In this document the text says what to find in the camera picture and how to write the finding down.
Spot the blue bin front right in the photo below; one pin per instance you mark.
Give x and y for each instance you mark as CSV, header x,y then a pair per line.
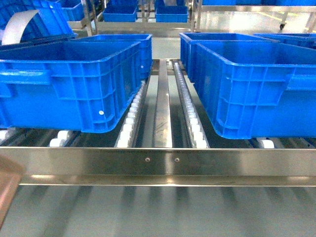
x,y
252,89

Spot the blue bin front left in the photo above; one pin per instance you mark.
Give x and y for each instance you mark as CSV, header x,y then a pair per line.
x,y
72,85

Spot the tilted blue bin left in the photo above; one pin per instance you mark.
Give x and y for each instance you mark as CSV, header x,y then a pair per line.
x,y
29,20

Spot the blue bin background left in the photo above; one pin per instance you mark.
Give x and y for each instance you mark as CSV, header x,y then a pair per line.
x,y
116,13

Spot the blue bin rear right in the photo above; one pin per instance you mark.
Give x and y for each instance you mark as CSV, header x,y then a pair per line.
x,y
189,41

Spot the blue bin background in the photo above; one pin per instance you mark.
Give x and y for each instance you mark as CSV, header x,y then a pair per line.
x,y
171,14
116,13

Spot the stainless steel flow rack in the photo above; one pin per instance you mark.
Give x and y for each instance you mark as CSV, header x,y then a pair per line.
x,y
185,149

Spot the blue bin background right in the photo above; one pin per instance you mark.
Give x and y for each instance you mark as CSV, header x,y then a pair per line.
x,y
171,14

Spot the beige plastic dustpan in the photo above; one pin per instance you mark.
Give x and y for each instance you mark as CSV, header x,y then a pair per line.
x,y
11,174

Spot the blue bin far right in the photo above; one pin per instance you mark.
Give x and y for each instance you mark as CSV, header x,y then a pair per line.
x,y
303,40

